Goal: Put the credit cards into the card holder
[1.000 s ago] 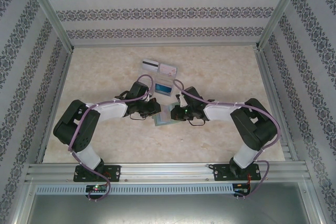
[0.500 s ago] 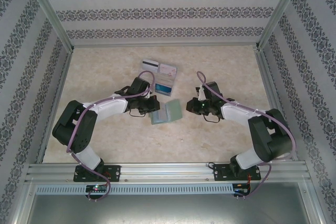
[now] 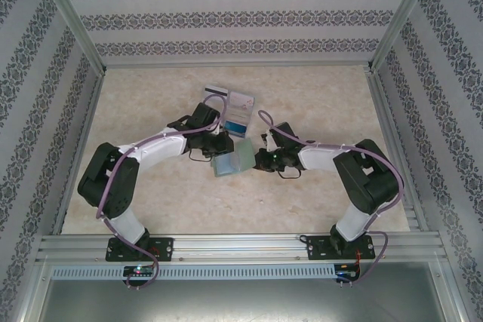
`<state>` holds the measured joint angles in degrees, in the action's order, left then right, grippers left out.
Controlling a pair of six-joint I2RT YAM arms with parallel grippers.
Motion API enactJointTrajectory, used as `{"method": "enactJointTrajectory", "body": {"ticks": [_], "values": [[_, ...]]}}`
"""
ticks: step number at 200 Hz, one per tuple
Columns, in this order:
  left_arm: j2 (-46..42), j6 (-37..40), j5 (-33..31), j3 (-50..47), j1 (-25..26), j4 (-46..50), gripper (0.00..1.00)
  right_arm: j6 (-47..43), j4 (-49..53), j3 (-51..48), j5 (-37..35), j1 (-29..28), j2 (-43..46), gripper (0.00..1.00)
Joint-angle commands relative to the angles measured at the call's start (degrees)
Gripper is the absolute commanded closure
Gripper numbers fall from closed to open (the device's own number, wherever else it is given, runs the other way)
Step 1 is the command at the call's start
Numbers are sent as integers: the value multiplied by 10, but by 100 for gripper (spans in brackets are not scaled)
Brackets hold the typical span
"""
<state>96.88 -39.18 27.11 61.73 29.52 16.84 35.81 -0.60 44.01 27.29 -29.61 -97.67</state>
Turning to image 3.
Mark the controller board with LED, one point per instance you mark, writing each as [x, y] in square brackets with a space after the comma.
[139, 270]
[349, 271]

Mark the aluminium back rail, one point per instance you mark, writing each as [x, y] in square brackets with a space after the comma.
[170, 63]

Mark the magnetic stripe card stack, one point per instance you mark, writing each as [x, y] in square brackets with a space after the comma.
[215, 90]

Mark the blue printed card stack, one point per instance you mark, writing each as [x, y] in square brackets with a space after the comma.
[237, 129]

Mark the grey metal panel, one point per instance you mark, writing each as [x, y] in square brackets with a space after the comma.
[241, 303]

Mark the aluminium side rail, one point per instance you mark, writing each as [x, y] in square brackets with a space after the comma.
[91, 111]
[387, 111]

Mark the clear acrylic card stand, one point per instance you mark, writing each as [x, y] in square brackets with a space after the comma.
[241, 111]

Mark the aluminium mounting rail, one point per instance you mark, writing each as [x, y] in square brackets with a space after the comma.
[241, 248]

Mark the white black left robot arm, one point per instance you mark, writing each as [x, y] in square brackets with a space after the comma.
[158, 148]

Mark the green card holder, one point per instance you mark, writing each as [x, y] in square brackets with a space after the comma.
[230, 165]

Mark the aluminium frame post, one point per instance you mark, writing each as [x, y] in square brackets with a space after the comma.
[400, 16]
[73, 16]

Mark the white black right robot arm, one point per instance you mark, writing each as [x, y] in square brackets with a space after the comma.
[320, 158]

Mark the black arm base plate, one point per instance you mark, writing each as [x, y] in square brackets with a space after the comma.
[164, 248]
[317, 248]

